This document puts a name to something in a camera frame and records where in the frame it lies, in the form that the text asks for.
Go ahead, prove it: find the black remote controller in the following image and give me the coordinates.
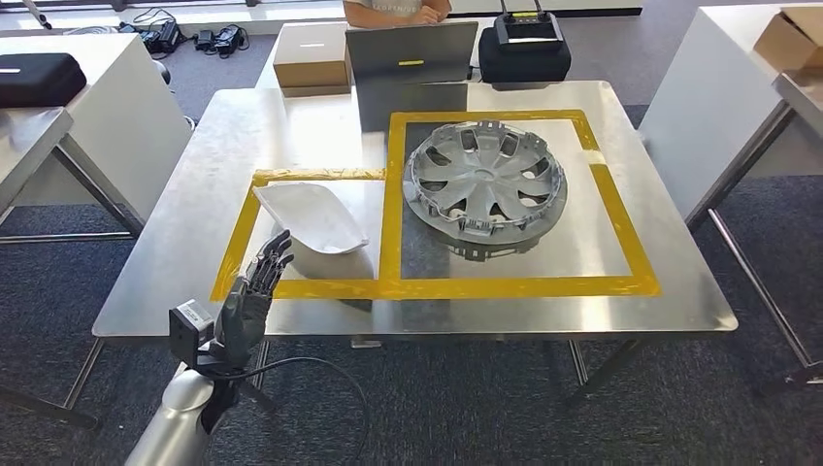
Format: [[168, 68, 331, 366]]
[[493, 0, 566, 49]]

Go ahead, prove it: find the person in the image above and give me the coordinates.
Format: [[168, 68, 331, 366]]
[[342, 0, 454, 30]]

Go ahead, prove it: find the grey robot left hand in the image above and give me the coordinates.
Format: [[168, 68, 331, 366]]
[[214, 230, 296, 369]]

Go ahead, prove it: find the grey metal wheel hub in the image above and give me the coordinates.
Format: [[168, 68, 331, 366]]
[[402, 119, 570, 247]]

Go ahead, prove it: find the stainless steel workbench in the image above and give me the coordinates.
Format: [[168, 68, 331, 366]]
[[60, 80, 740, 413], [0, 106, 146, 247], [684, 67, 823, 388]]

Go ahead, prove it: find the black hard case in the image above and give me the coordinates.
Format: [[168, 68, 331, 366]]
[[0, 52, 88, 110]]

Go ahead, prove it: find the white cabinet panel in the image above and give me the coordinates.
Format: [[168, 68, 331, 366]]
[[638, 3, 823, 221], [0, 33, 194, 209]]

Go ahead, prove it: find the black carry bag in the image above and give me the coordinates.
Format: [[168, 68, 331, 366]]
[[477, 26, 573, 84]]

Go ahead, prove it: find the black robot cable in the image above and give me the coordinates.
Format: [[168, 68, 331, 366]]
[[234, 356, 372, 466]]

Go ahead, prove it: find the black power adapter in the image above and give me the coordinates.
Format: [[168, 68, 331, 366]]
[[117, 18, 185, 55], [193, 23, 250, 60]]

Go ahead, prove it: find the white curved plastic part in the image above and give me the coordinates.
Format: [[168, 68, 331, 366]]
[[252, 182, 371, 256]]

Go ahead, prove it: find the grey laptop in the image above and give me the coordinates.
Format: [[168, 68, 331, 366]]
[[344, 20, 480, 86]]

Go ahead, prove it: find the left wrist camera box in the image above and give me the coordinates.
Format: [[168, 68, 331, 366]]
[[168, 298, 216, 361]]

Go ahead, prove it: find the brown cardboard box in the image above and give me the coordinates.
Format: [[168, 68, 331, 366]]
[[752, 5, 823, 73], [272, 21, 352, 99]]

